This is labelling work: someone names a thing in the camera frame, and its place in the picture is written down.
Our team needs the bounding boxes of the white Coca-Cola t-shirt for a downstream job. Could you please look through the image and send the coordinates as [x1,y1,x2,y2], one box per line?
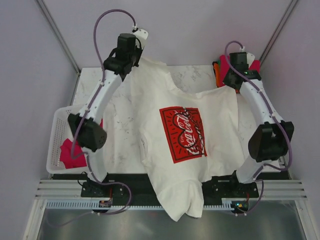
[103,59,245,221]

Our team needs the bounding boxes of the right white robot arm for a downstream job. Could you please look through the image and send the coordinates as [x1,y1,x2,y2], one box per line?
[223,52,295,197]

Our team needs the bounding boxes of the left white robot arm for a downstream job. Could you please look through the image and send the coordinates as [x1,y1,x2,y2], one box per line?
[67,28,149,197]

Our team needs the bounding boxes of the folded orange t-shirt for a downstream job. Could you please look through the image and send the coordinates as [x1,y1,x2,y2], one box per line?
[213,62,226,88]

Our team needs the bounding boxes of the white plastic laundry basket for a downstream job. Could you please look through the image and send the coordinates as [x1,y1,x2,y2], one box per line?
[46,104,106,174]

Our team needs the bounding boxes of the crumpled magenta t-shirt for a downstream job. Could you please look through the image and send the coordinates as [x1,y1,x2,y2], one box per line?
[60,114,107,169]

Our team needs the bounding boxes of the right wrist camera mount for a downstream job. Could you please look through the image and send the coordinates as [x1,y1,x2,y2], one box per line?
[239,47,256,67]

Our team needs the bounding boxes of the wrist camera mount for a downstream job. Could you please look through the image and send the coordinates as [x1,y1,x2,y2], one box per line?
[239,47,256,67]
[132,25,149,49]

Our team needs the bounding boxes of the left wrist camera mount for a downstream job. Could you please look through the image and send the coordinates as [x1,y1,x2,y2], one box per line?
[132,25,149,49]

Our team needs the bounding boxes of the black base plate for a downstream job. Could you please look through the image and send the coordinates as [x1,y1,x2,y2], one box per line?
[80,173,260,207]

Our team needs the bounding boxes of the white slotted cable duct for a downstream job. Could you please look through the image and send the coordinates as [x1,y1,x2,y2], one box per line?
[46,199,234,211]

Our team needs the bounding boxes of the aluminium frame rails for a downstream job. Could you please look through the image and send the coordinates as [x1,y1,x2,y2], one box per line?
[33,0,311,240]

